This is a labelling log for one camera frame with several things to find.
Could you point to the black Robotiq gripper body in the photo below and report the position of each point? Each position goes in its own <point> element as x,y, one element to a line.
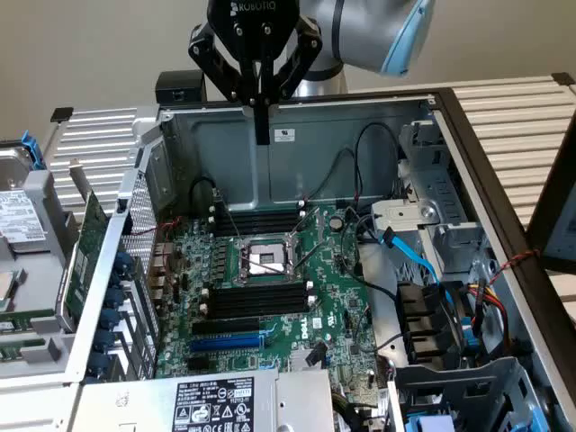
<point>252,27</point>

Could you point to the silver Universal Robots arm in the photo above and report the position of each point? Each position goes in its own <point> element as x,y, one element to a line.
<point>360,31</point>

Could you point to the black box with port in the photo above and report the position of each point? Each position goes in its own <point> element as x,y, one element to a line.
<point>175,85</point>

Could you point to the open grey PC case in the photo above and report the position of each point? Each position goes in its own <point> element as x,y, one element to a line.
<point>324,126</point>

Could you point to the white case label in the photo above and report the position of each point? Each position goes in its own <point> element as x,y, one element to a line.
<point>283,135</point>

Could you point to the thin metal locking lever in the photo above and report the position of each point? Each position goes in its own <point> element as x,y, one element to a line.
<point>234,222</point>
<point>315,256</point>

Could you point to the black table corner cap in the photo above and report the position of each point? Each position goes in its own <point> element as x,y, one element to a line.
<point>62,114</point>
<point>563,78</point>

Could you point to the CPU socket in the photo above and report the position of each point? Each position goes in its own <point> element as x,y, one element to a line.
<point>263,258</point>

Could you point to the grey metal disk bay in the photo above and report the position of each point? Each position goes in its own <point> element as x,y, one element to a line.
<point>450,198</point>

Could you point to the blue card retention clip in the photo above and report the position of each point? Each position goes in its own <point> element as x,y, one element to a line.
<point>105,338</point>
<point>109,317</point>
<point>98,361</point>
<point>122,263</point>
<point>115,297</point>

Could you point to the green graphics card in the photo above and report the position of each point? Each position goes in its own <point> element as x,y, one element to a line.
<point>85,252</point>

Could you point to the green Dell motherboard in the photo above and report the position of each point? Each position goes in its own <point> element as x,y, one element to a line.
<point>333,288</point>

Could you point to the silver hard disk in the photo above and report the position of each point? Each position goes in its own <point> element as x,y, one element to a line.
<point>18,211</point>

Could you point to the long black expansion slot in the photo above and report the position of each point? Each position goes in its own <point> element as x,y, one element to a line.
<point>225,327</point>

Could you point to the blue expansion slot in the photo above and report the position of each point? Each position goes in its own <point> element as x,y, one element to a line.
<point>225,344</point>

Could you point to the black fan shroud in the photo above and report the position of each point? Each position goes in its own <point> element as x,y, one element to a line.
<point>418,315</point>

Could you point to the black framed panel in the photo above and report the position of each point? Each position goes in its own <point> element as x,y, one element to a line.
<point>540,216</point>

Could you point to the short black expansion slot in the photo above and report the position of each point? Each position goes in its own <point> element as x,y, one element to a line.
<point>200,365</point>

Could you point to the small silver heatsink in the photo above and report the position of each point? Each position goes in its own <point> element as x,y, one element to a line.
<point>298,360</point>

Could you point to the silver CPU chip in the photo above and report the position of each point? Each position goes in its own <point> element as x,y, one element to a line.
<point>6,290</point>

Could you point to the silver power supply unit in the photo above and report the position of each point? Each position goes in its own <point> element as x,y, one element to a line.
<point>135,405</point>

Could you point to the grey metal drive cage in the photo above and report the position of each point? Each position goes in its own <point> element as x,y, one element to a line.
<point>450,382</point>

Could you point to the blue plastic disk bracket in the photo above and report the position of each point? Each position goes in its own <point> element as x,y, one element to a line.
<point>33,153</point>

